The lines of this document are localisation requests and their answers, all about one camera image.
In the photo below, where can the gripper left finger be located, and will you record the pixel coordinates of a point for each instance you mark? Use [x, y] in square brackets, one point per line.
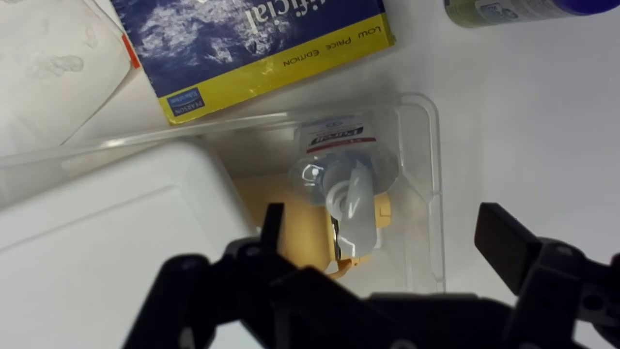
[252, 286]

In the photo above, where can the green bottle with blue cap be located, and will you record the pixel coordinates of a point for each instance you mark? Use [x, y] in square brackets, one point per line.
[523, 9]

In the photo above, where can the clear sanitizer pump bottle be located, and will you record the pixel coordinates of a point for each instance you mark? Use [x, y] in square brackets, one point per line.
[339, 184]

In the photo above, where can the blue and yellow book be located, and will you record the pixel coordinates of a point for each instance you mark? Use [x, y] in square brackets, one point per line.
[242, 48]

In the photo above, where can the white lunchbox lid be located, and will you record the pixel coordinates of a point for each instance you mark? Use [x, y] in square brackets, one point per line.
[97, 252]

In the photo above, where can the clear plastic lunchbox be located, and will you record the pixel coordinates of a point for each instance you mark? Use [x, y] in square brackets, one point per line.
[339, 203]

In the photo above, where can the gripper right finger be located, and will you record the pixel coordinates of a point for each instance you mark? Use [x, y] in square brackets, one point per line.
[542, 271]

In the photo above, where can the white plastic bag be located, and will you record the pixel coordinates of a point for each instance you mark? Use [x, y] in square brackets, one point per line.
[48, 68]

